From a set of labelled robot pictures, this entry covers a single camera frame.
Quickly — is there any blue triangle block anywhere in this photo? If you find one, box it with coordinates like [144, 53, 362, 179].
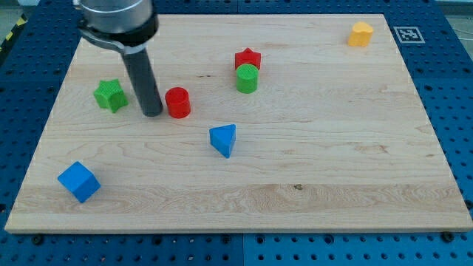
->
[209, 124, 237, 158]

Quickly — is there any fiducial marker tag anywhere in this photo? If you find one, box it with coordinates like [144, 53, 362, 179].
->
[393, 26, 425, 44]

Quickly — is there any green star block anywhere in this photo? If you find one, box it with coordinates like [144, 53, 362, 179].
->
[93, 79, 129, 113]

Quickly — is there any red star block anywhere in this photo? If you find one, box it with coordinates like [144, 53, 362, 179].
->
[234, 47, 262, 69]

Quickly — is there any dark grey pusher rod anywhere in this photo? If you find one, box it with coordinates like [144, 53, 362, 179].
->
[121, 48, 163, 117]

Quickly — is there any green cylinder block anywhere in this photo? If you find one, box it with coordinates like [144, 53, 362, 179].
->
[236, 64, 259, 94]

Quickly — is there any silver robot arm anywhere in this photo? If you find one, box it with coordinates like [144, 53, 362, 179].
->
[72, 0, 163, 117]

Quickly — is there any wooden board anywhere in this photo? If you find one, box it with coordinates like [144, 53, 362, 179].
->
[5, 14, 472, 234]

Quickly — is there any blue cube block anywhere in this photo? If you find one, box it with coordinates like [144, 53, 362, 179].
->
[58, 161, 101, 203]

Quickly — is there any yellow heart block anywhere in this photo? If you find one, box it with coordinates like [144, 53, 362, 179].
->
[347, 21, 374, 47]

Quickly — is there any black yellow hazard tape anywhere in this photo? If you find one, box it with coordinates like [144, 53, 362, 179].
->
[1, 14, 28, 54]

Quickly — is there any red cylinder block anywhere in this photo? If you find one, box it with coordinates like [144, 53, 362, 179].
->
[165, 87, 191, 119]

